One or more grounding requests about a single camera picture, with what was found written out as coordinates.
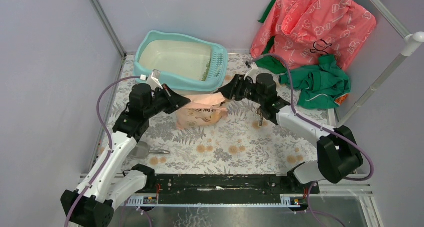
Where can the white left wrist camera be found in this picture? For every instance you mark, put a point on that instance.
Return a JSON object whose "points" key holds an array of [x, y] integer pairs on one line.
{"points": [[152, 80]]}

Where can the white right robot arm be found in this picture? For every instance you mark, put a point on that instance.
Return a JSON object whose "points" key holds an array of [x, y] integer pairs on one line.
{"points": [[337, 155]]}

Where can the pink cat litter bag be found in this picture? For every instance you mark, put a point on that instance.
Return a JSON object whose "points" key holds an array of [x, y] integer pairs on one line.
{"points": [[203, 110]]}

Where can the grey litter scoop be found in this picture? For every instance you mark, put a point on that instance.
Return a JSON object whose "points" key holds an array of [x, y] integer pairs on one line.
{"points": [[142, 151]]}

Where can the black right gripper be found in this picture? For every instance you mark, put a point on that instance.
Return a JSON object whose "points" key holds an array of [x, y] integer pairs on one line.
{"points": [[234, 88]]}

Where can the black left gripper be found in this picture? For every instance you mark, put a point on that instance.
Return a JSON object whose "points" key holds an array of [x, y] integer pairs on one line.
{"points": [[174, 100]]}

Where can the brown bag sealing clip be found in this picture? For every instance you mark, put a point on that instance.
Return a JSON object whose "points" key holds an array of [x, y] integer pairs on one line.
{"points": [[260, 118]]}

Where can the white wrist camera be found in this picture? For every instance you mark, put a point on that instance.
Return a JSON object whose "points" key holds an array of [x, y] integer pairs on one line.
{"points": [[152, 80], [253, 70]]}

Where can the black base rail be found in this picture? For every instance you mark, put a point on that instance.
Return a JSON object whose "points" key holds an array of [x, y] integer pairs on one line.
{"points": [[225, 189]]}

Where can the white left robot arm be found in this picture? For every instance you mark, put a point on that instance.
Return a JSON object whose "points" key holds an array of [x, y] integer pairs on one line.
{"points": [[95, 200]]}

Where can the pink patterned jacket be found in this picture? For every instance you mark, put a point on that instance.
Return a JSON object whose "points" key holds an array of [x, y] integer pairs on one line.
{"points": [[351, 26]]}

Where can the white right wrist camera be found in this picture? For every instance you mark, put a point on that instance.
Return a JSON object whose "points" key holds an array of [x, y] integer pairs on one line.
{"points": [[253, 70]]}

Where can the white pole stand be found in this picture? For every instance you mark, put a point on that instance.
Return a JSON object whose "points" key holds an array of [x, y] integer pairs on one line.
{"points": [[412, 43]]}

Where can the teal litter box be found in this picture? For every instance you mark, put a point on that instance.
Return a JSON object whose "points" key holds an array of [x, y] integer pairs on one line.
{"points": [[185, 63]]}

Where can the dark green garment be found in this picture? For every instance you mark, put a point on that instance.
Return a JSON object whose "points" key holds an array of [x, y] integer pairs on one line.
{"points": [[271, 53]]}

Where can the green sweatshirt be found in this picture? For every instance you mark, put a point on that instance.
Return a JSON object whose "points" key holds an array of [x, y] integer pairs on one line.
{"points": [[321, 86]]}

